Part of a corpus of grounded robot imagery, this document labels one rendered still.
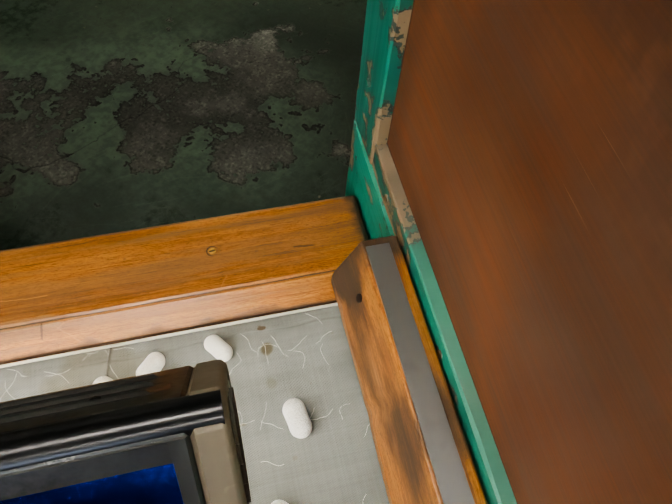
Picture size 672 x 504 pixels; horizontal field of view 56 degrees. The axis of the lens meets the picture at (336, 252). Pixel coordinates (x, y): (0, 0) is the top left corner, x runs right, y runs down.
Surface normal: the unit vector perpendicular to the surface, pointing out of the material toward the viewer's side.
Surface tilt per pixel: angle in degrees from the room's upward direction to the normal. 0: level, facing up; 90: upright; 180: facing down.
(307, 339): 0
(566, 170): 90
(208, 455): 58
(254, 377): 0
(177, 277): 0
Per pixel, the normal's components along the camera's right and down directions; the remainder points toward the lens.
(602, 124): -0.97, 0.17
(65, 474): 0.22, 0.43
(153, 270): 0.06, -0.52
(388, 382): -0.87, -0.04
